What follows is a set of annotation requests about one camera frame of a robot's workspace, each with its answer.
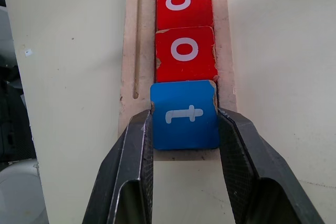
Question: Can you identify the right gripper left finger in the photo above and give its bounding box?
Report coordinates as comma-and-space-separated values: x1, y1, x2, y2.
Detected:
81, 109, 155, 224

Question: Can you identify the blue letter t block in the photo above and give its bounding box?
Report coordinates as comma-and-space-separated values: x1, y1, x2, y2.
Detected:
150, 80, 220, 152

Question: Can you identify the red letter b block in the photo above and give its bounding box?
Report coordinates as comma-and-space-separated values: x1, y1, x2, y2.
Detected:
155, 0, 214, 31

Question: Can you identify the silver right robot leg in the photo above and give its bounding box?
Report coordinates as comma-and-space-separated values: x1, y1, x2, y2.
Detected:
0, 159, 49, 224

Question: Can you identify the wooden letter tray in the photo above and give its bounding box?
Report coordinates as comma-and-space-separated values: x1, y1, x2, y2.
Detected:
117, 0, 241, 162

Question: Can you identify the red letter o block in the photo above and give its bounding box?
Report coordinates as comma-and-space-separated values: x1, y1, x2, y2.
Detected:
154, 26, 219, 83

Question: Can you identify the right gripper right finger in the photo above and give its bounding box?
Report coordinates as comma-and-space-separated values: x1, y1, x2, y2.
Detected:
217, 108, 326, 224

